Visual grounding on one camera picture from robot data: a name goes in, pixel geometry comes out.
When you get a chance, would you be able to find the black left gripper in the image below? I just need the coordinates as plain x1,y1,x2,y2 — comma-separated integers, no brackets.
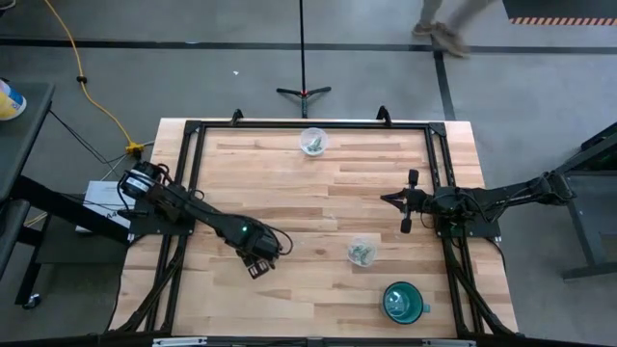
236,231,283,280

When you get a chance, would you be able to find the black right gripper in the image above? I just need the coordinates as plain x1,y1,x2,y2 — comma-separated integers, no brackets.
380,169,435,234

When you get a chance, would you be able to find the squarish clear plastic container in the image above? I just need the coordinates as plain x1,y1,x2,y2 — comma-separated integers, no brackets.
346,235,378,268

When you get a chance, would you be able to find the teal enamel mug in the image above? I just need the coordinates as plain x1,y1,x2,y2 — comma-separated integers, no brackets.
381,280,432,326

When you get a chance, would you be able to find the round clear plastic container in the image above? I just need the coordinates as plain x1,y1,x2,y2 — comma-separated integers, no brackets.
299,126,330,157

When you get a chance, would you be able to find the black floor tripod stand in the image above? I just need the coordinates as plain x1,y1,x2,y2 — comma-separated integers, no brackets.
276,0,333,120

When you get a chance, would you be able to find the white cardboard box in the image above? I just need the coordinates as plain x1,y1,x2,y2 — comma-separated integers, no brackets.
75,180,139,232

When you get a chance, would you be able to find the person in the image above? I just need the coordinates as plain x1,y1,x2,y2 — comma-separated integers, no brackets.
412,0,497,59

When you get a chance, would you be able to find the black metal stand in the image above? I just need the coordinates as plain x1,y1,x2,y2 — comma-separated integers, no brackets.
553,120,617,281

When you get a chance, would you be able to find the black mat with orange stripes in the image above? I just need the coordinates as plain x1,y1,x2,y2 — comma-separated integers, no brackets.
501,0,617,26

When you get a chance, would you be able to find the dark grey side table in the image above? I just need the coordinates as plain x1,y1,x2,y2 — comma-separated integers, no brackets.
0,79,57,203

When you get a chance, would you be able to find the yellow white blue canister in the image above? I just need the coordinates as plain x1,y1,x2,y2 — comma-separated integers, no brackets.
0,79,28,121

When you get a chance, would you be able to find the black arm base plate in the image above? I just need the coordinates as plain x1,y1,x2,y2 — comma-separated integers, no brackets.
436,219,502,240
127,197,197,237

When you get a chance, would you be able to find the black aluminium table frame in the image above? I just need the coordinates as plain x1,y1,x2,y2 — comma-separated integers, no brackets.
103,105,520,347

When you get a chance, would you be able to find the black floor cable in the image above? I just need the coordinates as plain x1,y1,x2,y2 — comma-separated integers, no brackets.
47,109,129,168

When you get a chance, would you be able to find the yellow extension cable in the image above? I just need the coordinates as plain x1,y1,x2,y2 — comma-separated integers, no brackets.
42,0,146,156

